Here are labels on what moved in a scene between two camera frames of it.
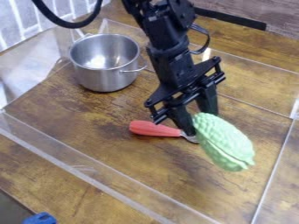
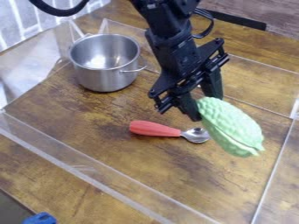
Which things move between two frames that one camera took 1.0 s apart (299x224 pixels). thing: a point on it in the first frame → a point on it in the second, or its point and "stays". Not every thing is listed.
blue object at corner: x=40 y=218 stays
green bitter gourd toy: x=223 y=143 → x=228 y=129
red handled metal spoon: x=154 y=129 stays
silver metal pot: x=106 y=59 stays
